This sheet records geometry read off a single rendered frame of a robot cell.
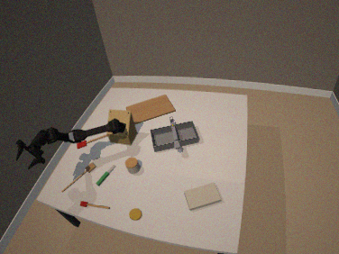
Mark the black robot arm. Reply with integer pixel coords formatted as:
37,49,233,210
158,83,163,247
29,118,126,157

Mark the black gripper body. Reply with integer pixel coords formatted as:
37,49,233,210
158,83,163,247
16,139,45,163

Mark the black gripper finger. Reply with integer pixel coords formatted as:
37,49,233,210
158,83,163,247
16,146,23,160
28,159,41,169

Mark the grey cylindrical jar with tan lid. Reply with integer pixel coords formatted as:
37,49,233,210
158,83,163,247
125,157,140,174

